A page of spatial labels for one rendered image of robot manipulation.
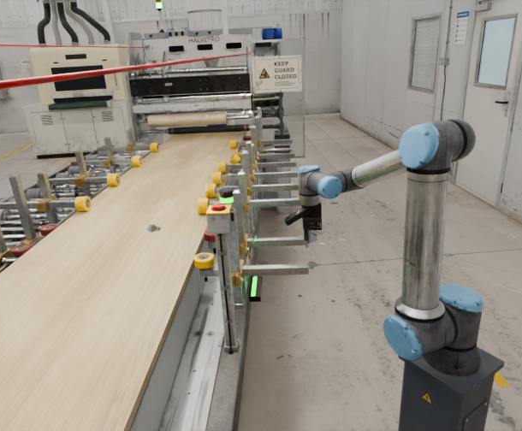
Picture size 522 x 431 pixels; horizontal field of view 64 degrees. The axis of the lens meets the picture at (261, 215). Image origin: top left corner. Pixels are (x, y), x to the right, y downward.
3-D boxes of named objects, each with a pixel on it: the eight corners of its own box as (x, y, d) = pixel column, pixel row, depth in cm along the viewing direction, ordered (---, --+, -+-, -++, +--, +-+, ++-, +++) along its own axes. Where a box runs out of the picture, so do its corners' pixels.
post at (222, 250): (239, 344, 148) (228, 226, 132) (237, 353, 144) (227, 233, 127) (226, 344, 148) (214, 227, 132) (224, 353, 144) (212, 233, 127)
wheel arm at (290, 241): (303, 244, 193) (303, 235, 191) (304, 247, 190) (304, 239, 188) (210, 246, 195) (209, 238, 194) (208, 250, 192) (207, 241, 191)
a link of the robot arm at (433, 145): (453, 355, 136) (476, 121, 112) (412, 374, 130) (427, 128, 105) (417, 331, 150) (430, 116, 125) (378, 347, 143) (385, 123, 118)
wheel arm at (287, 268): (308, 272, 170) (307, 262, 168) (308, 276, 167) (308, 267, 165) (201, 274, 172) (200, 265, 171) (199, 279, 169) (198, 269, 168)
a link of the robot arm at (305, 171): (305, 169, 171) (293, 165, 180) (306, 198, 176) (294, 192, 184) (325, 166, 175) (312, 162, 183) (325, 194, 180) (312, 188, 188)
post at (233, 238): (244, 315, 174) (235, 206, 156) (243, 320, 171) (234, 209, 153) (235, 315, 174) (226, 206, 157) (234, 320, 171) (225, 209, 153)
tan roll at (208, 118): (278, 121, 430) (278, 108, 426) (278, 122, 419) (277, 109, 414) (141, 126, 438) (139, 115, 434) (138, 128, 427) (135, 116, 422)
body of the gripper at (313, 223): (322, 232, 184) (322, 206, 180) (302, 232, 185) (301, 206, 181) (320, 225, 192) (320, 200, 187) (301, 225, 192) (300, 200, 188)
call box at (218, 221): (233, 227, 133) (231, 203, 130) (231, 236, 127) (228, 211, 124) (211, 227, 133) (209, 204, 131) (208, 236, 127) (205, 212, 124)
